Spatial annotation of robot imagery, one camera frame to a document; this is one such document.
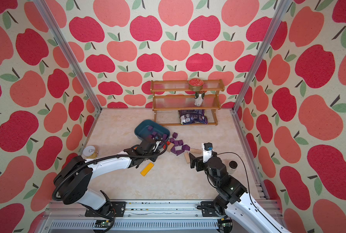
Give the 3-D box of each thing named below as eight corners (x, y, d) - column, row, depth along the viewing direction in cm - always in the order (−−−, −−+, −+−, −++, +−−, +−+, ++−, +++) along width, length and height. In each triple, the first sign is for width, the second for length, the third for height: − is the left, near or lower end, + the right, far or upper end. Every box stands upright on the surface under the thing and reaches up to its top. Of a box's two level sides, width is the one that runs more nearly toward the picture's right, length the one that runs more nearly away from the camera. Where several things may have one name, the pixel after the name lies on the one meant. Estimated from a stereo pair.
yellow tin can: (85, 159, 95) (81, 155, 90) (89, 150, 99) (85, 145, 94) (96, 159, 95) (92, 155, 90) (100, 150, 99) (96, 145, 94)
